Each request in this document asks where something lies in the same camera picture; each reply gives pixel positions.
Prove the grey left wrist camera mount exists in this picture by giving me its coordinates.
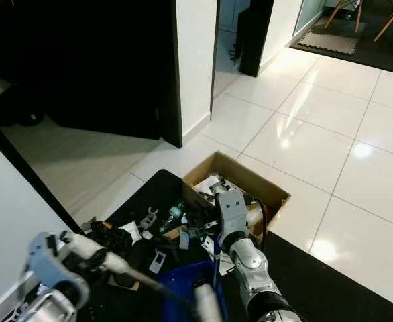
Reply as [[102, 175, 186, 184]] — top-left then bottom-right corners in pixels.
[[27, 232, 90, 303]]

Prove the glass door panel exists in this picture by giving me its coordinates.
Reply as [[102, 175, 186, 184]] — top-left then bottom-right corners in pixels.
[[293, 0, 326, 36]]

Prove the black wheel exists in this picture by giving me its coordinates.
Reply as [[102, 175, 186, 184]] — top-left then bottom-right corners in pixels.
[[17, 104, 46, 128]]

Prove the white plastic bracket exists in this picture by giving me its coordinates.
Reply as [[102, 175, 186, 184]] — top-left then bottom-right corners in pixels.
[[139, 209, 158, 231]]

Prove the black door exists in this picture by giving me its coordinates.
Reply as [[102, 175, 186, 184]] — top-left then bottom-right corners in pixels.
[[49, 0, 165, 140]]

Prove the tall black speaker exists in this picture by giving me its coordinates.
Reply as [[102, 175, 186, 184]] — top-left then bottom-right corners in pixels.
[[238, 0, 275, 78]]

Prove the white paper sheet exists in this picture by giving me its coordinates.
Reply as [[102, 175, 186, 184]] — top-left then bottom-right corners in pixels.
[[193, 176, 221, 195]]

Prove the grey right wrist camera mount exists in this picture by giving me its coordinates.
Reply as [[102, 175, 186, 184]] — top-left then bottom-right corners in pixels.
[[217, 189, 248, 235]]

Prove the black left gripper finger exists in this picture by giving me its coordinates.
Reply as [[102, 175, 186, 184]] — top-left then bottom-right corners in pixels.
[[91, 259, 133, 285], [89, 228, 125, 250]]

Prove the black floor mat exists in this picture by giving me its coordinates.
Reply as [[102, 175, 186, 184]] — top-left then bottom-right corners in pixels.
[[82, 169, 393, 322]]

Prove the white crumpled paper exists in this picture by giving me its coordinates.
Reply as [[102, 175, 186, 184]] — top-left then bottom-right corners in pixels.
[[120, 222, 142, 244]]

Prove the clear plastic bottle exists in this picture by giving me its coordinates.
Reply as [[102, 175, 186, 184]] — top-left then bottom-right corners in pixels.
[[159, 203, 186, 235]]

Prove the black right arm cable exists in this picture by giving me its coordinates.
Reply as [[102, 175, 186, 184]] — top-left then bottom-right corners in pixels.
[[246, 200, 268, 250]]

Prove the beige foam mat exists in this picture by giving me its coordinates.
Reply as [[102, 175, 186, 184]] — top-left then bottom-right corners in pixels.
[[298, 30, 360, 56]]

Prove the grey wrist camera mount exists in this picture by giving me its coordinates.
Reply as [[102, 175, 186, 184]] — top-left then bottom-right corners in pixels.
[[27, 232, 90, 303], [217, 189, 248, 235]]

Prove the wooden leg chair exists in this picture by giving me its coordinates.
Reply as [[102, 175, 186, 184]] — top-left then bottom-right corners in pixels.
[[374, 0, 393, 49], [324, 0, 365, 33]]

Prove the brown cardboard box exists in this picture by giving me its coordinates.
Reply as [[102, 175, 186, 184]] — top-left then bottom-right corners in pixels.
[[182, 151, 291, 237]]

